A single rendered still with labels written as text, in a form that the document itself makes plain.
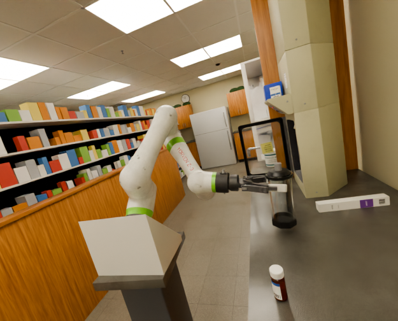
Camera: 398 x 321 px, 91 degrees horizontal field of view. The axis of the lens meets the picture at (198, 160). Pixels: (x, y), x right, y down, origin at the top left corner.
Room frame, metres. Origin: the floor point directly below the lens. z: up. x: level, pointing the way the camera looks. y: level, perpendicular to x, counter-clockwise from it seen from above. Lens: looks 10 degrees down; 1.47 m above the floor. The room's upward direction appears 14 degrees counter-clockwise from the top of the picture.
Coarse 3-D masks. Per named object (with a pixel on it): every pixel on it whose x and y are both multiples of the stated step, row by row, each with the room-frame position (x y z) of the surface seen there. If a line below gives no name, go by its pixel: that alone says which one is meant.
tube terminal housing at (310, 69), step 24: (312, 48) 0.97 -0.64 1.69; (288, 72) 1.00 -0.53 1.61; (312, 72) 0.97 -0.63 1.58; (312, 96) 0.98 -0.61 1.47; (336, 96) 1.05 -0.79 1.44; (312, 120) 0.98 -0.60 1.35; (336, 120) 1.04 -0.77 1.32; (312, 144) 0.98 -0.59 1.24; (336, 144) 1.03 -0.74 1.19; (312, 168) 0.99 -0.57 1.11; (336, 168) 1.02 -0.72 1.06; (312, 192) 0.99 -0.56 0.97
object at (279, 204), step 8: (272, 176) 0.75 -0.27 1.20; (280, 176) 0.73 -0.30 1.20; (288, 184) 0.73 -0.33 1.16; (272, 192) 0.76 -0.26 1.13; (280, 192) 0.73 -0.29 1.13; (288, 192) 0.73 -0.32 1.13; (272, 200) 0.76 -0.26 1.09; (280, 200) 0.74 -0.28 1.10; (288, 200) 0.73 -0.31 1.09; (272, 208) 0.77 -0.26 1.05; (280, 208) 0.74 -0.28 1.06; (288, 208) 0.73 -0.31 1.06; (272, 216) 0.78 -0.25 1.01; (280, 216) 0.74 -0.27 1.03; (288, 216) 0.73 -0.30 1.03
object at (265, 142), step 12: (252, 132) 1.39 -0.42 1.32; (264, 132) 1.36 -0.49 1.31; (276, 132) 1.32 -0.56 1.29; (252, 144) 1.40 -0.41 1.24; (264, 144) 1.36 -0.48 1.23; (276, 144) 1.33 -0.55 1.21; (252, 156) 1.41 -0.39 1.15; (264, 156) 1.37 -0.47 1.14; (276, 156) 1.33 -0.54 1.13; (252, 168) 1.41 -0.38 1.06; (264, 168) 1.38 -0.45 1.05
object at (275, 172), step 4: (276, 164) 0.76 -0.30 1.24; (280, 164) 0.76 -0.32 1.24; (276, 168) 0.77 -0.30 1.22; (280, 168) 0.76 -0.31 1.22; (284, 168) 0.78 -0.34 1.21; (268, 172) 0.78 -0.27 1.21; (272, 172) 0.76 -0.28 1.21; (276, 172) 0.75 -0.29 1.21; (280, 172) 0.74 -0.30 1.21; (284, 172) 0.74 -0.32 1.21; (288, 172) 0.74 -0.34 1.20; (276, 176) 0.74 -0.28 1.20
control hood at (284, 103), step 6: (282, 96) 1.02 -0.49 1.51; (288, 96) 1.01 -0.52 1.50; (264, 102) 1.28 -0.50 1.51; (270, 102) 1.03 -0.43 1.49; (276, 102) 1.03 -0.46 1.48; (282, 102) 1.02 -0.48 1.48; (288, 102) 1.01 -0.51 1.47; (276, 108) 1.11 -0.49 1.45; (282, 108) 1.02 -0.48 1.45; (288, 108) 1.01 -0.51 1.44; (288, 114) 1.02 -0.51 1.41
